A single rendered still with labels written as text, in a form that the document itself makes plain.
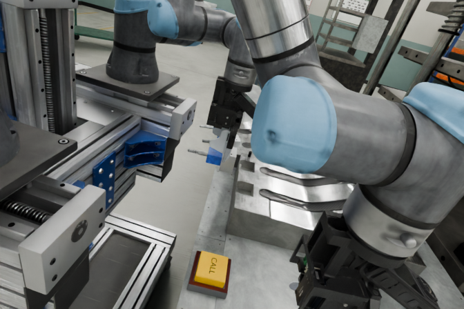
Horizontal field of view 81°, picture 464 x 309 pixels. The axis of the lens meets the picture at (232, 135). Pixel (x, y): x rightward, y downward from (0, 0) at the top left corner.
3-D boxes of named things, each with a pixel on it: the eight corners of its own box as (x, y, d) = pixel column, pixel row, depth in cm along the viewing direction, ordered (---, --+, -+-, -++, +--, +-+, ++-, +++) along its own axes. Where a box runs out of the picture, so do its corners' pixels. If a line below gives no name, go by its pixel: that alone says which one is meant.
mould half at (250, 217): (225, 233, 68) (238, 193, 62) (235, 174, 91) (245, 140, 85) (413, 281, 69) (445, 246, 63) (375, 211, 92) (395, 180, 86)
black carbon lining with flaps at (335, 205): (256, 203, 71) (267, 174, 66) (257, 169, 85) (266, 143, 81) (383, 236, 71) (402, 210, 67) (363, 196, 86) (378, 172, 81)
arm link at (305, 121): (243, 121, 30) (333, 141, 32) (250, 184, 21) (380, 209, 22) (264, 51, 27) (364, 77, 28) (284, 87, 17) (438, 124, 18)
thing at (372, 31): (304, 98, 478) (355, -35, 383) (297, 76, 615) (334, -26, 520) (355, 112, 476) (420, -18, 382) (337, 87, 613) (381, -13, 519)
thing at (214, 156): (184, 163, 73) (187, 145, 70) (188, 153, 77) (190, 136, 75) (231, 173, 73) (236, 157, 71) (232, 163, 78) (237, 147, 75)
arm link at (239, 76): (258, 63, 66) (259, 72, 58) (253, 81, 68) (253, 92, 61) (228, 56, 65) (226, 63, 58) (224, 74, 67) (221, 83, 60)
